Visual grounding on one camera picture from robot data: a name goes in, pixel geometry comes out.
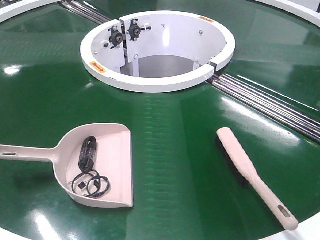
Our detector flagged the white outer rim top left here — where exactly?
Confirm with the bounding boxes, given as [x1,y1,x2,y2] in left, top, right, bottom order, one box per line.
[0,0,59,23]

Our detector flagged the white outer rim bottom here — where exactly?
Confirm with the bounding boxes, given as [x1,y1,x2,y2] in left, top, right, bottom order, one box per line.
[0,213,320,240]

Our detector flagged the white outer rim top right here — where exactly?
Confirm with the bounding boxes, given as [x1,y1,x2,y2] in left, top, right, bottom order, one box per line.
[257,0,320,27]

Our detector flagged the white central conveyor ring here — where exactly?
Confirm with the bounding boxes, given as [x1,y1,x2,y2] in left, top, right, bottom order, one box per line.
[79,10,237,94]

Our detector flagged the pink hand brush black bristles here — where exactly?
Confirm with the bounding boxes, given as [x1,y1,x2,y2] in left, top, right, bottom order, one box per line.
[216,127,299,231]

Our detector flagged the right black bearing mount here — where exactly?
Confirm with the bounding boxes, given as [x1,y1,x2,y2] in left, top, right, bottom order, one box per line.
[128,19,152,42]

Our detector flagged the black bearing mount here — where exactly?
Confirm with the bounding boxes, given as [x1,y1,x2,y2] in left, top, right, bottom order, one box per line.
[128,19,152,42]
[108,25,123,49]

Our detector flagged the orange warning sticker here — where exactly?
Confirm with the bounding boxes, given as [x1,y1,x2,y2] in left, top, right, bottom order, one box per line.
[199,16,215,23]
[89,61,107,74]

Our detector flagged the pink plastic dustpan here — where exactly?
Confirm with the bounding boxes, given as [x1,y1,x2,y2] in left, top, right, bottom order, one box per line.
[0,123,134,208]

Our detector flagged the white rim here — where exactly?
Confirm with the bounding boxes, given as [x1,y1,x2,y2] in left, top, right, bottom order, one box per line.
[0,213,320,240]
[0,0,59,23]
[257,0,320,27]

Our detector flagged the orange warning sticker back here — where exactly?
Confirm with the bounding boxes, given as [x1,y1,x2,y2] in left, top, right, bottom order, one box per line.
[199,16,215,23]

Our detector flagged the right chrome roller bars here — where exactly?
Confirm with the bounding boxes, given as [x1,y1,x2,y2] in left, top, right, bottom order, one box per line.
[206,74,320,143]

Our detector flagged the thin black cable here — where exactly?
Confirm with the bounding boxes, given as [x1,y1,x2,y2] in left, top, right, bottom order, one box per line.
[69,169,111,198]

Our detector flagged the orange warning sticker front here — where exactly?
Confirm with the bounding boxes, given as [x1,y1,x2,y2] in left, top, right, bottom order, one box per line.
[89,61,107,74]

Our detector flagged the left black bearing mount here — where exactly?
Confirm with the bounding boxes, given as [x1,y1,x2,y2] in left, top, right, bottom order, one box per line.
[108,25,123,49]

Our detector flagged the top left chrome roller bars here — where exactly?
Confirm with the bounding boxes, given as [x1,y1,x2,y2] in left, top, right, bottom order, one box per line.
[59,0,112,25]

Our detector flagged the chrome roller bars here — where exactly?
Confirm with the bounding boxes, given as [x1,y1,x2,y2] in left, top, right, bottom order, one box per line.
[206,74,320,143]
[59,0,112,25]

